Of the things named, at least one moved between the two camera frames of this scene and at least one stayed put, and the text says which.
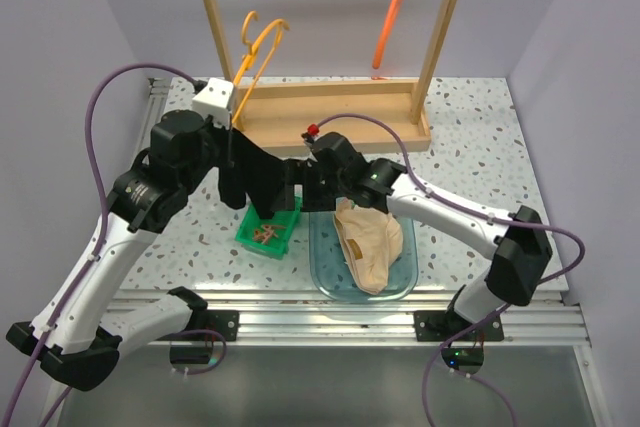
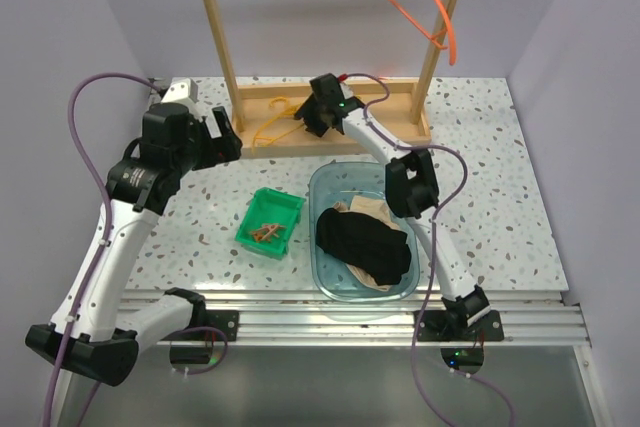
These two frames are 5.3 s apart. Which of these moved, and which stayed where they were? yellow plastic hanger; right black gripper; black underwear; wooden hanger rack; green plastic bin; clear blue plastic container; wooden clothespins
Moved: yellow plastic hanger; black underwear; right black gripper
Stayed: clear blue plastic container; green plastic bin; wooden clothespins; wooden hanger rack
